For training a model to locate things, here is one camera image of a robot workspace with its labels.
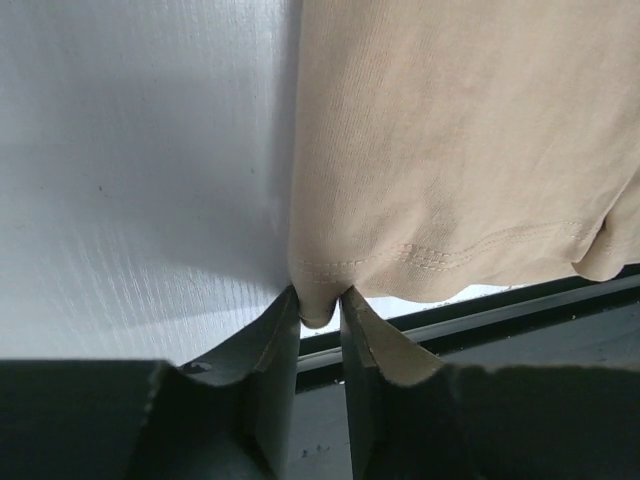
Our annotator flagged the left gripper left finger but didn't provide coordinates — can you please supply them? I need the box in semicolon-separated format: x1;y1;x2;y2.
127;287;300;479

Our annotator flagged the beige t shirt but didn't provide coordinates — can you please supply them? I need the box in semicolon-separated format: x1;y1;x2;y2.
288;1;639;328

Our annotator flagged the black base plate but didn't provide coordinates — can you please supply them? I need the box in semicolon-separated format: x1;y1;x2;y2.
285;267;639;479

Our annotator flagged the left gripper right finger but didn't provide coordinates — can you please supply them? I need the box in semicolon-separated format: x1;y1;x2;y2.
340;288;479;479

